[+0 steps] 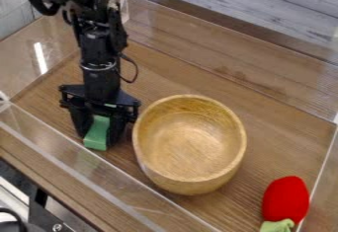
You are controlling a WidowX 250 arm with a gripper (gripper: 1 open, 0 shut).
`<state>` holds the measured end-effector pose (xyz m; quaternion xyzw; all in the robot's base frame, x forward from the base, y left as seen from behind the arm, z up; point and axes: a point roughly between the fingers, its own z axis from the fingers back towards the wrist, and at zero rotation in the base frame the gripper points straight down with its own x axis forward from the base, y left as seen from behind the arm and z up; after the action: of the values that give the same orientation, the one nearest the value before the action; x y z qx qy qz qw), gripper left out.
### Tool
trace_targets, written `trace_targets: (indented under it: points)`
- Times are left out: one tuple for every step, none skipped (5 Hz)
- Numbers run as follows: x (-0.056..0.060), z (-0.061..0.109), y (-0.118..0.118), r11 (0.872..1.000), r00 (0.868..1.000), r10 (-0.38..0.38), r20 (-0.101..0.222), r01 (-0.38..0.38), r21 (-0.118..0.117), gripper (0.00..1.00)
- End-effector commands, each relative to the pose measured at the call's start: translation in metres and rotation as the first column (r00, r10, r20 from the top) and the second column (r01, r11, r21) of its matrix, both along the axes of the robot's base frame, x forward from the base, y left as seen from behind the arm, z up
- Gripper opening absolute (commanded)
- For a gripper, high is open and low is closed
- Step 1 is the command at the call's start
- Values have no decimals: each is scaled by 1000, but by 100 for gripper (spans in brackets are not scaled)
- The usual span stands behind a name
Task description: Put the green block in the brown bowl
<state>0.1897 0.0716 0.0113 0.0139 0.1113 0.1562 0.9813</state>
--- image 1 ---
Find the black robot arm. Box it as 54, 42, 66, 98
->
30, 0, 141, 151

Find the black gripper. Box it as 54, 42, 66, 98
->
59, 35, 141, 146

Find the green rectangular block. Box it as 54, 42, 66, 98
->
83, 116, 110, 151

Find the black cable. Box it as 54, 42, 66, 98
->
0, 207, 30, 232

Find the black table leg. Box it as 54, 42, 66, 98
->
35, 189, 48, 207

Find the clear acrylic front wall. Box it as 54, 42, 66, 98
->
0, 102, 214, 232

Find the brown wooden bowl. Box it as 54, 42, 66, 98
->
133, 95, 248, 195

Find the red plush strawberry toy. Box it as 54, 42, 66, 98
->
260, 176, 310, 232

